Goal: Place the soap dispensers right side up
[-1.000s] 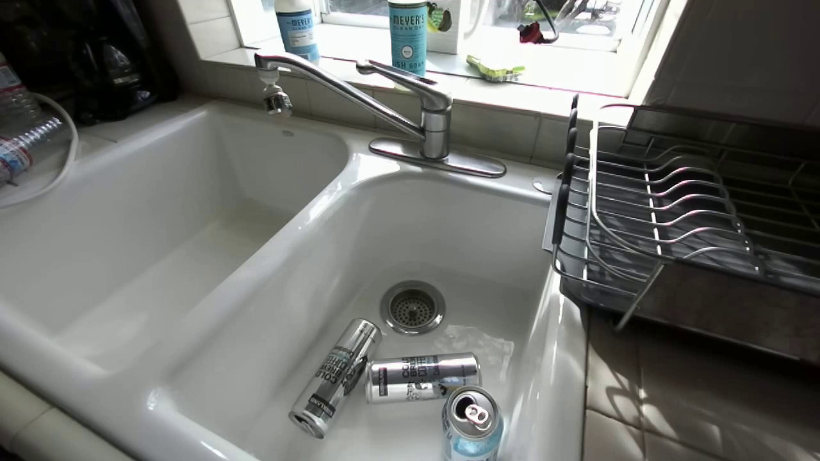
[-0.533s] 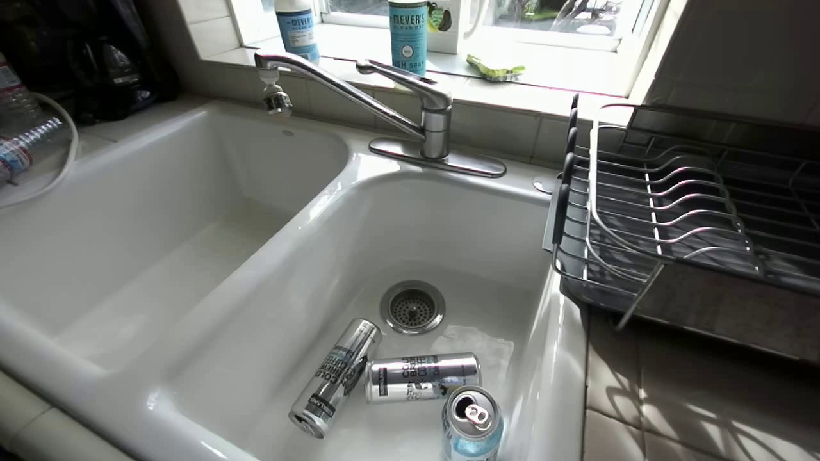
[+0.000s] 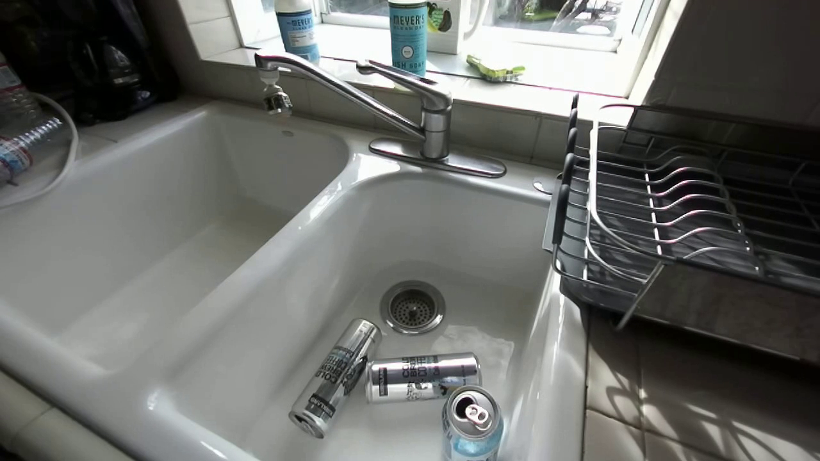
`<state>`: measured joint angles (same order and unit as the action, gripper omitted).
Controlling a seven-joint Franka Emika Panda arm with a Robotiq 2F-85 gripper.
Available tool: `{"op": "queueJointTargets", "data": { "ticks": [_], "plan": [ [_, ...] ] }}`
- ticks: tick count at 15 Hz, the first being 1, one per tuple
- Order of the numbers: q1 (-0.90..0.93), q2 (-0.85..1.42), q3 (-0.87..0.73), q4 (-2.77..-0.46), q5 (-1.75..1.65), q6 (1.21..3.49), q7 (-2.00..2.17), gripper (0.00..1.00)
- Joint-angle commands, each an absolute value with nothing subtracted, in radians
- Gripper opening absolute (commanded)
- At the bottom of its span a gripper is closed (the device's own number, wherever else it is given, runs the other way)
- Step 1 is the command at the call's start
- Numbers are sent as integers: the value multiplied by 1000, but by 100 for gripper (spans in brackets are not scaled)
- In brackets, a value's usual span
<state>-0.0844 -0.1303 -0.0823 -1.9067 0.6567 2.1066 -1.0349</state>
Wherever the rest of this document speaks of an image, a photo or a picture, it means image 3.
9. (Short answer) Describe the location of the blue label soap dispenser bottle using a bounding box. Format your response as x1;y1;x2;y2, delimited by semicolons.
273;0;324;64
387;0;433;78

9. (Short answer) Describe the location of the small basin metal drain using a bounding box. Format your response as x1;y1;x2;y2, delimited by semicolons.
376;278;448;336

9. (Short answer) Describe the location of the chrome sink faucet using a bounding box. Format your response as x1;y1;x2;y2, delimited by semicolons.
252;49;510;182

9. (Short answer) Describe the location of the silver drink can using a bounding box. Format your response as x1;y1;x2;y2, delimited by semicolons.
288;314;381;441
365;350;484;404

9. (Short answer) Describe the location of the white double basin sink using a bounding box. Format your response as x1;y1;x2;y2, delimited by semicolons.
0;98;589;461

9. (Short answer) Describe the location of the blue drink can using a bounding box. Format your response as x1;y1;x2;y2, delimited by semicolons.
442;386;506;461

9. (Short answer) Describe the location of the white carton brush holder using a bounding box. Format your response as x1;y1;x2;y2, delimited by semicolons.
426;0;469;55

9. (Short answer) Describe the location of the metal dish rack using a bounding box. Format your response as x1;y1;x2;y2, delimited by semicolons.
543;89;820;366

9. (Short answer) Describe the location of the clear glass object left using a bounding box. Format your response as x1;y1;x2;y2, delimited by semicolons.
0;89;82;213

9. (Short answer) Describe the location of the black countertop appliance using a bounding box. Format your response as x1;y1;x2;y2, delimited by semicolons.
0;0;179;128

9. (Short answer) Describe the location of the clear plastic water bottle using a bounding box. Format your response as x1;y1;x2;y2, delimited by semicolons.
0;49;70;186

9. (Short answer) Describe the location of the white window frame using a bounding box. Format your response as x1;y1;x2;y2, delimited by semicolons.
226;0;686;98

